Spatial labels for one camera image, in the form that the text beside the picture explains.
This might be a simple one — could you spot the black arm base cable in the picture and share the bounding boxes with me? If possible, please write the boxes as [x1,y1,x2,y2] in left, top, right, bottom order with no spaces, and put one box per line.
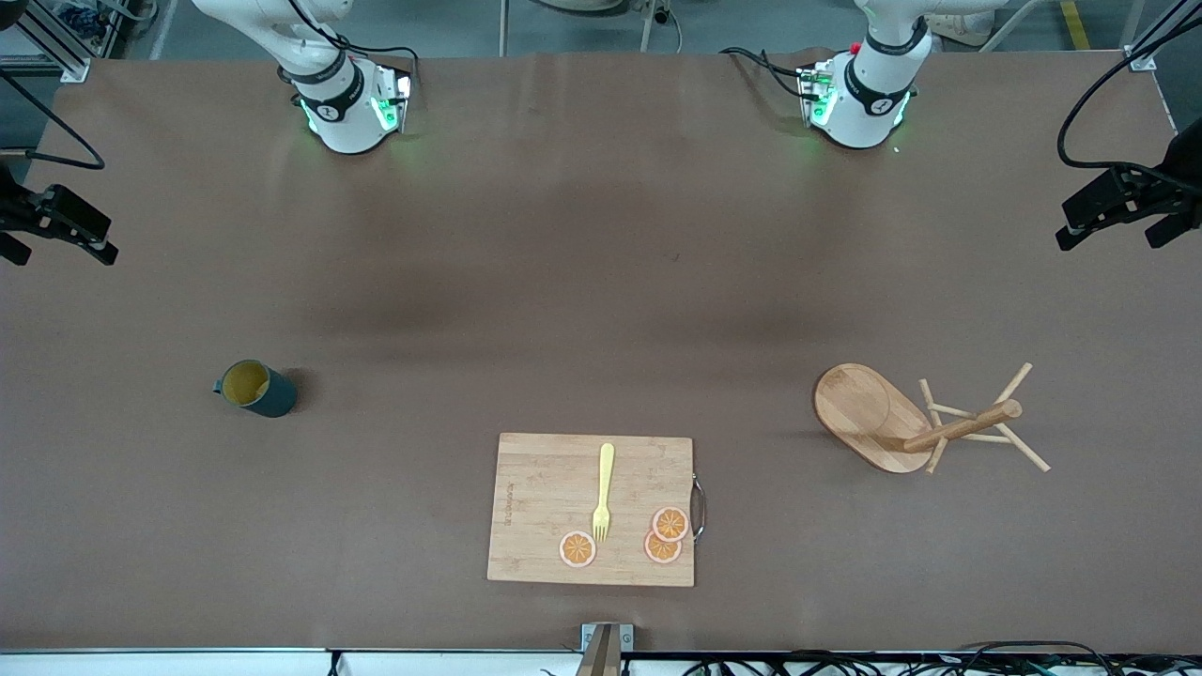
[282,0,421,90]
[721,47,827,100]

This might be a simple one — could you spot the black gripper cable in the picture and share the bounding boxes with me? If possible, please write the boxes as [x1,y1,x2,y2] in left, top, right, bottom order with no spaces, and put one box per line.
[0,70,106,172]
[1057,0,1202,189]

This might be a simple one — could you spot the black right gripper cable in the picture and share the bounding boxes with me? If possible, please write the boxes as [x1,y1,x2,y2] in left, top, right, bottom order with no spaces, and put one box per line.
[0,70,106,172]

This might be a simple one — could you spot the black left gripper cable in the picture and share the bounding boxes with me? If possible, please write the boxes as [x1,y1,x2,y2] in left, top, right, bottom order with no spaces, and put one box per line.
[1057,0,1202,189]

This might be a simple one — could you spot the teal mug yellow inside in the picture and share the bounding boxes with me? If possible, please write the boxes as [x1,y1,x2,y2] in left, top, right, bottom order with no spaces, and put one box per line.
[213,360,299,419]

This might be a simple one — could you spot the aluminium frame profile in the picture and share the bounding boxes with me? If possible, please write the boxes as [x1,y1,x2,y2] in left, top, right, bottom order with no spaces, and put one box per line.
[1122,0,1202,72]
[0,0,92,84]

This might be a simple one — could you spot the wooden mug tree rack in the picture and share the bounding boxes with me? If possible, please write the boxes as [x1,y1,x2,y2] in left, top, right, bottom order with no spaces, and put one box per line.
[813,361,1052,475]

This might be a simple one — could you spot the bamboo cutting board metal handle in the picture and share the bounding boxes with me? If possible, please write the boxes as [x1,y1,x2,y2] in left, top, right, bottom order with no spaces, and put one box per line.
[487,433,707,589]

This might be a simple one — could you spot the grey metal stand legs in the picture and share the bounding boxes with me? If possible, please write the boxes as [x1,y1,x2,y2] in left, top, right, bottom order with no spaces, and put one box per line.
[498,0,682,55]

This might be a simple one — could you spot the black right arm base cable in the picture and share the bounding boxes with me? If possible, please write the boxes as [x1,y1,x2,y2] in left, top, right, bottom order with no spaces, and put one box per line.
[282,0,421,90]

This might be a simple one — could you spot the yellow plastic fork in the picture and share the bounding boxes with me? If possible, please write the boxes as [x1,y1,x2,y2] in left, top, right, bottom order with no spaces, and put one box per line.
[592,443,616,544]

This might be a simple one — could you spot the black left arm base cable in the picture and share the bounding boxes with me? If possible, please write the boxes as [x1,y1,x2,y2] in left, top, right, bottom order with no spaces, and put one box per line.
[721,47,827,100]

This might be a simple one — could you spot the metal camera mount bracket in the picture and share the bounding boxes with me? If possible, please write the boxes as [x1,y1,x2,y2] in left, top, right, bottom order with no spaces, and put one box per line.
[575,622,635,676]

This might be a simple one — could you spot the black cable bundle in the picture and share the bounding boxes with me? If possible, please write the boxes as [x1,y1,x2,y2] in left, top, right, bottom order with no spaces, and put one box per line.
[676,641,1202,676]

